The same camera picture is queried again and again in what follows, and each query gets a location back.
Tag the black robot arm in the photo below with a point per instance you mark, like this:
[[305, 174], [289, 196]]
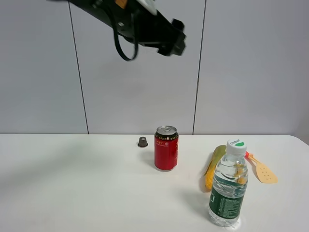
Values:
[[103, 11]]

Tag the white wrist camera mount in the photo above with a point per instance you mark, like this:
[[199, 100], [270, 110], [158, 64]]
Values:
[[149, 5]]

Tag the toy spatula red handle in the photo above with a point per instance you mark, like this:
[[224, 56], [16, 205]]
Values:
[[264, 174]]

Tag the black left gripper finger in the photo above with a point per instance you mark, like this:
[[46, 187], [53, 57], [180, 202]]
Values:
[[179, 30]]

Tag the yellow corn cob with husk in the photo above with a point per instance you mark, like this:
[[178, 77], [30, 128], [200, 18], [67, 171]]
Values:
[[215, 158]]

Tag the clear water bottle green label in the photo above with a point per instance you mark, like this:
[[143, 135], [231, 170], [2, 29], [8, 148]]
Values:
[[229, 184]]

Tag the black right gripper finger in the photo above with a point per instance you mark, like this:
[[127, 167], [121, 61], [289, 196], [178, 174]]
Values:
[[172, 49]]

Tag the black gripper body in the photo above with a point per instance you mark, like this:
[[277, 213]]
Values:
[[138, 26]]

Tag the red soda can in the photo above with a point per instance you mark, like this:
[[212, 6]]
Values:
[[166, 147]]

